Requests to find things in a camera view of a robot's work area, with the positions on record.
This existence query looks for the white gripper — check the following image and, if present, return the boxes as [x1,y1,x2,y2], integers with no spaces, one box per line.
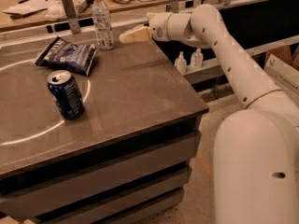
[119,12,171,44]

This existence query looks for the clear plastic water bottle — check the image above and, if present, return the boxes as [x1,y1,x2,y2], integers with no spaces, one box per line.
[92,0,114,50]

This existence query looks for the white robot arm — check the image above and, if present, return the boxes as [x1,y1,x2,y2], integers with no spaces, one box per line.
[120,4,299,224]

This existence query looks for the small sanitizer bottle left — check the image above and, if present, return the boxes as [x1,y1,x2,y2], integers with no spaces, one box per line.
[175,51,187,75]

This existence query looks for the small sanitizer bottle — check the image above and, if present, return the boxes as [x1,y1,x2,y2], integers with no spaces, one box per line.
[175,51,187,75]
[190,49,204,68]

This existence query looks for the small sanitizer bottle right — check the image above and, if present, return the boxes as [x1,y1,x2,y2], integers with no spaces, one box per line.
[190,49,204,68]

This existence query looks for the blue pepsi can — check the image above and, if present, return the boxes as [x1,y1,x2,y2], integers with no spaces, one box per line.
[47,70,84,119]

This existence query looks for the blue chip bag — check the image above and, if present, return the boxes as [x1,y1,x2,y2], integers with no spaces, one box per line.
[34,36,97,76]

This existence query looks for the white crumpled mask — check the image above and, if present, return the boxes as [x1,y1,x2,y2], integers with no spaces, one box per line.
[45,4,65,21]

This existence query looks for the white papers on desk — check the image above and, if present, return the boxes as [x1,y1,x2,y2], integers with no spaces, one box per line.
[4,0,50,15]

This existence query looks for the grey drawer cabinet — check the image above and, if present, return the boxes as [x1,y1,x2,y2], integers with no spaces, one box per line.
[0,115,203,224]

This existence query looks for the white cardboard box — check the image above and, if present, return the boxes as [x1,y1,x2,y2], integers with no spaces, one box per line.
[264,45,299,97]

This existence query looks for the grey metal post left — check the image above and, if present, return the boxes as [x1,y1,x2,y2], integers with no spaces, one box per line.
[61,0,80,34]

